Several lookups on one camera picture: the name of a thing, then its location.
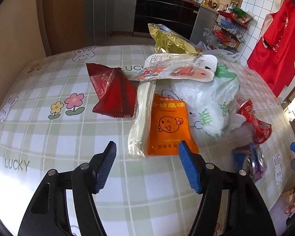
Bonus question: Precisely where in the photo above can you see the white cartoon printed package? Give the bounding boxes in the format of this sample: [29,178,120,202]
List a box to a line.
[128,53,218,82]

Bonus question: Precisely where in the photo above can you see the grey kitchen cabinets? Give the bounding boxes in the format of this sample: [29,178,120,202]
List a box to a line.
[83,0,138,45]

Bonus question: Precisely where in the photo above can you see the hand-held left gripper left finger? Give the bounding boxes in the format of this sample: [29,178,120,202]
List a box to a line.
[17,141,117,236]

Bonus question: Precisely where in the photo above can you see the person's right hand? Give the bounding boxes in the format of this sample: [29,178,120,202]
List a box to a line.
[285,183,295,214]

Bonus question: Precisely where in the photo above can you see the black built-in oven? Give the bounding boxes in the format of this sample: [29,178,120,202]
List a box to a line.
[133,0,201,40]

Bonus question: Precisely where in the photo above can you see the crushed red soda can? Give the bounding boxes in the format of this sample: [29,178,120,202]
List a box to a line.
[236,99,273,145]

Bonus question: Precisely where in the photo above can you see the crushed blue soda can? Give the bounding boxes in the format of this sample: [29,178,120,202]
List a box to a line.
[232,143,267,183]

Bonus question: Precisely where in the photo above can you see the gold foil bag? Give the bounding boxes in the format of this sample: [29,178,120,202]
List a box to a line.
[147,23,202,55]

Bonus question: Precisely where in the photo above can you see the orange sauce packet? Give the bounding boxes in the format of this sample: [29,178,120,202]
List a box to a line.
[146,93,199,156]

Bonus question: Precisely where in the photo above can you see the white green printed plastic bag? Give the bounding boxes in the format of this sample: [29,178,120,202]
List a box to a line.
[172,63,247,138]

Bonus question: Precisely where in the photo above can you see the clear crumpled plastic bag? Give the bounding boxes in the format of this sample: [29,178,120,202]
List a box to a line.
[203,28,222,50]

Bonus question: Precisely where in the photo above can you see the dark red foil wrapper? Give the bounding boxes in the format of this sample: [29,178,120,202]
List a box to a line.
[86,63,138,118]

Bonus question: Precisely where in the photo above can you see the white plastic shopping bag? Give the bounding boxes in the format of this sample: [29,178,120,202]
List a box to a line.
[211,49,241,63]

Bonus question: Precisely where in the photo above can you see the narrow grey cabinet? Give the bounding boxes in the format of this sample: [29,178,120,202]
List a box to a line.
[190,5,219,43]

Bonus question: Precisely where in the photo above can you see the wooden wall panel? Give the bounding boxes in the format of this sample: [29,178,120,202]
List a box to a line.
[37,0,86,57]

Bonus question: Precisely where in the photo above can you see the green checked printed tablecloth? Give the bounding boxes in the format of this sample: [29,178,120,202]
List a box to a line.
[0,45,295,236]

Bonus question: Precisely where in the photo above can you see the red hanging apron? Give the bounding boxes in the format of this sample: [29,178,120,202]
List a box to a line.
[247,0,295,99]

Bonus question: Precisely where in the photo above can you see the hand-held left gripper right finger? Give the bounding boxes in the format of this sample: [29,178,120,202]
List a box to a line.
[178,140,277,236]

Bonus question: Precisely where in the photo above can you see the plastic cutlery pack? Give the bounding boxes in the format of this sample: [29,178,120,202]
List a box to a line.
[128,81,156,158]

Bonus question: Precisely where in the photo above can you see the black wire storage rack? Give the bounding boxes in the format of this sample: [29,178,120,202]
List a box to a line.
[210,4,255,54]

